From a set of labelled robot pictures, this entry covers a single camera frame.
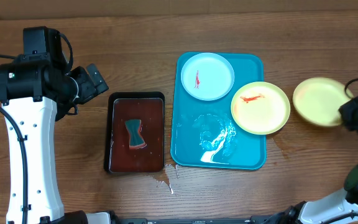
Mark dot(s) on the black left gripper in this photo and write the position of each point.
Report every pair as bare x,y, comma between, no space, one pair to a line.
89,88

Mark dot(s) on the yellow plate with long smear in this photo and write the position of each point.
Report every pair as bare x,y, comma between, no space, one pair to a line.
318,100

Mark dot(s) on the teal and red sponge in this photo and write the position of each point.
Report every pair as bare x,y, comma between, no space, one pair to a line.
134,128

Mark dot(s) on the yellow plate with small smear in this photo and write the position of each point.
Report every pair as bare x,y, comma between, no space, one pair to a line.
260,108

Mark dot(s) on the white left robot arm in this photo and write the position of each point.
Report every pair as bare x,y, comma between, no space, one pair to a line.
36,91

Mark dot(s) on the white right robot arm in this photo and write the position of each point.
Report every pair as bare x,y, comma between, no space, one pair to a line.
338,207

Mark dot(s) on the black wash basin tray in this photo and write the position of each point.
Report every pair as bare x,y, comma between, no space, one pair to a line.
149,107

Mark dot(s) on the teal plastic tray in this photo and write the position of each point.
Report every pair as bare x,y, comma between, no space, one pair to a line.
204,133

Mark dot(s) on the light blue plate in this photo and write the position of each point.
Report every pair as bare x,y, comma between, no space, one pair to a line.
207,76

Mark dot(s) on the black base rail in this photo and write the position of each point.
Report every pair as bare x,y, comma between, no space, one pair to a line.
197,220

